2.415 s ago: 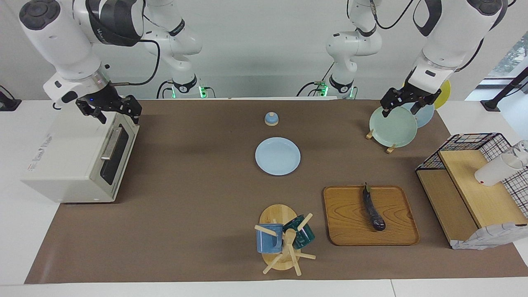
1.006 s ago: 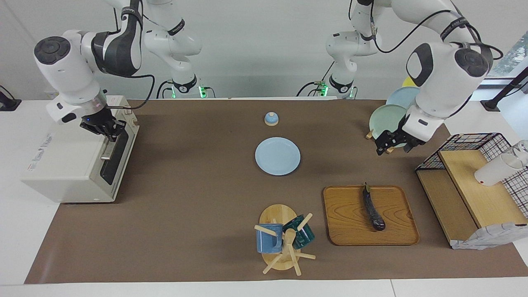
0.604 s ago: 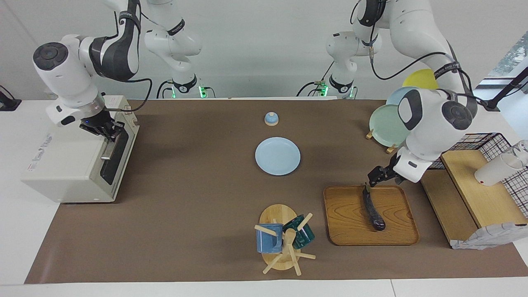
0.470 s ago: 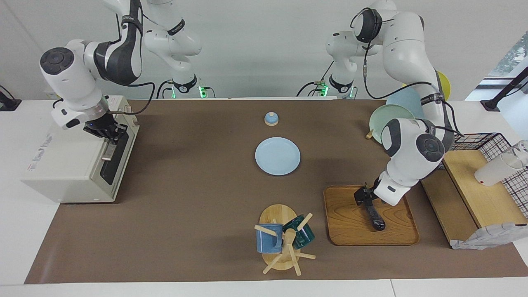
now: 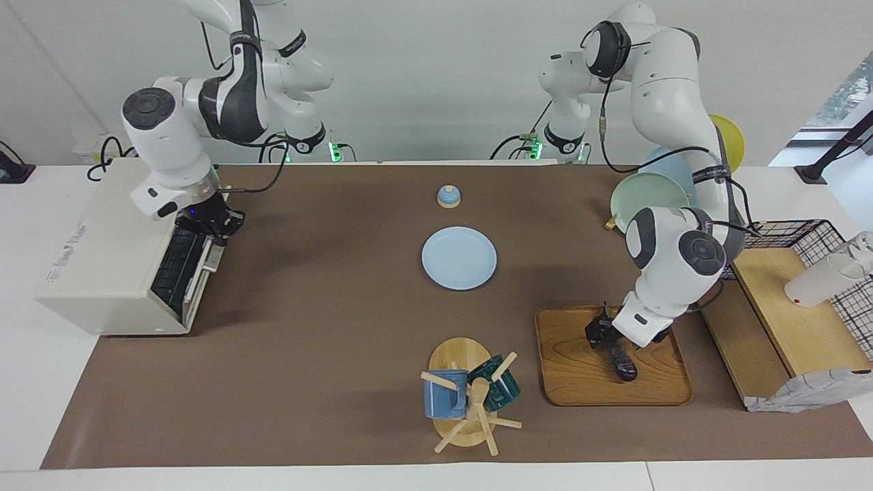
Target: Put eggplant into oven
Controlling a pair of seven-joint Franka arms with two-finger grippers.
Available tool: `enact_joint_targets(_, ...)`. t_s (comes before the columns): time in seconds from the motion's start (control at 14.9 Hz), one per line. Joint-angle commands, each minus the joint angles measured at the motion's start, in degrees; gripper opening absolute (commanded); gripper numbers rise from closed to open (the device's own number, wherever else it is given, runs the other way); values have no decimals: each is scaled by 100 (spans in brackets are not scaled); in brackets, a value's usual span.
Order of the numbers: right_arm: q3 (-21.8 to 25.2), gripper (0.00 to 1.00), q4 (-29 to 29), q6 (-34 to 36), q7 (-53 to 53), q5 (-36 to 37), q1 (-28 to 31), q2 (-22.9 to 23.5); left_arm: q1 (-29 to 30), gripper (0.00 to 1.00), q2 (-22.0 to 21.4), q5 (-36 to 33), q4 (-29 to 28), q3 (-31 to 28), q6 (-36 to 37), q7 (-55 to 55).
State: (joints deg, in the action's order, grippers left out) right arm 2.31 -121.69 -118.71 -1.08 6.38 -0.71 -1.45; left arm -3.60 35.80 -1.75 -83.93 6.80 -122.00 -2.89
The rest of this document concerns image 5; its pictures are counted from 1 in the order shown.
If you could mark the yellow plate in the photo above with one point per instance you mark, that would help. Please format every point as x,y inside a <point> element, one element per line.
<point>733,140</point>

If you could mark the black table clamp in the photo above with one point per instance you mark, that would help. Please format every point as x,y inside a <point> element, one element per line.
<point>13,174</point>

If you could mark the wooden plate rack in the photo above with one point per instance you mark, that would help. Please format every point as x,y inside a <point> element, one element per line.
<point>610,223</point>

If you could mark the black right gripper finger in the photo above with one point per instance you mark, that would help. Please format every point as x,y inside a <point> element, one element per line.
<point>213,235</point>
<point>234,224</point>

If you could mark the white cup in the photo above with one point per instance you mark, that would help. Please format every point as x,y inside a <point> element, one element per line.
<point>815,283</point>

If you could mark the brown table mat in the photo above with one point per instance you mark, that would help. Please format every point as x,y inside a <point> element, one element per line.
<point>307,341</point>

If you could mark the cream toaster oven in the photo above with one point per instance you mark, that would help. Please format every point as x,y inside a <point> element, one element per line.
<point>102,273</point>

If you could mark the clear glass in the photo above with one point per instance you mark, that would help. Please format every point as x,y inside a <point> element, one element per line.
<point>865,242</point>

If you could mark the light blue round plate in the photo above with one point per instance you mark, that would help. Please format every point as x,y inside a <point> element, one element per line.
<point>459,259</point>
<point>661,164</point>

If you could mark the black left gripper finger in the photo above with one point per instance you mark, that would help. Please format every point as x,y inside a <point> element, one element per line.
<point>599,337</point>
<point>655,339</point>

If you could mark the pale green plate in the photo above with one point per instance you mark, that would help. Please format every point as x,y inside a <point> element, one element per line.
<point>644,194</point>

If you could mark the dark purple eggplant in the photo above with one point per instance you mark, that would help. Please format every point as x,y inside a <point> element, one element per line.
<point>624,368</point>

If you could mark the brown wooden tray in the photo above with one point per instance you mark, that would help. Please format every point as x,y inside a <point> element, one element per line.
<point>580,375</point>

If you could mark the wooden mug tree stand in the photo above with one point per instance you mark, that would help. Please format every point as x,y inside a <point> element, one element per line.
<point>458,354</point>

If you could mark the window with green view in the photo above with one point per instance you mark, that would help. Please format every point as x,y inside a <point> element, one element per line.
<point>849,95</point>

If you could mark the black clamp stand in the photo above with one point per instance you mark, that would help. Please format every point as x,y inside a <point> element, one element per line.
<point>811,174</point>

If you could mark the dark green mug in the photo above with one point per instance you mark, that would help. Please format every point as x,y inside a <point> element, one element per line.
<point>505,392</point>

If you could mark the blue mug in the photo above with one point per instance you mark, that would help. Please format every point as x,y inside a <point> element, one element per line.
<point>443,399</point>

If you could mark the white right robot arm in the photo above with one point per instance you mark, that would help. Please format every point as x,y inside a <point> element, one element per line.
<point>164,129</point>

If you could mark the grey patterned cloth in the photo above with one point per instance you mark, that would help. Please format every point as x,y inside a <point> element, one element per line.
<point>805,392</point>

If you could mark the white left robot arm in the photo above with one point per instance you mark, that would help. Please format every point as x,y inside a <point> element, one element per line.
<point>665,82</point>

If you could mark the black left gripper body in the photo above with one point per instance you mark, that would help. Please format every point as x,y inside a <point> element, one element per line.
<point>607,324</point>

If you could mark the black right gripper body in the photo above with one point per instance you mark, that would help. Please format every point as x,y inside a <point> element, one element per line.
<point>204,211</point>

